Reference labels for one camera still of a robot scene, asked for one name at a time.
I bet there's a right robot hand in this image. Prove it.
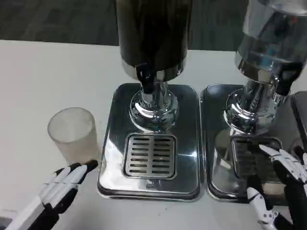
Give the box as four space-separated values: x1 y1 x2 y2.
247 143 307 230

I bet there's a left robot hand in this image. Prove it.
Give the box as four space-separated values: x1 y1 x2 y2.
4 160 99 230

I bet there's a clear ribbed glass cup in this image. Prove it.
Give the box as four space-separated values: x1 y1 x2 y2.
47 107 101 166

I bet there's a steel drip grid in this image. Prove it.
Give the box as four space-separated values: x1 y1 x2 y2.
231 136 284 178
122 133 178 179

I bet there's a steel drip tray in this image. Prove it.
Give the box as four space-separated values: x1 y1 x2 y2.
200 83 307 205
97 82 202 200

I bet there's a black dispenser tap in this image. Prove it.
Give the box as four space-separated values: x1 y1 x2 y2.
273 63 303 106
136 62 158 94

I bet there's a dark drink dispenser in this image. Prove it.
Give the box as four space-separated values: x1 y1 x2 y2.
115 0 193 133

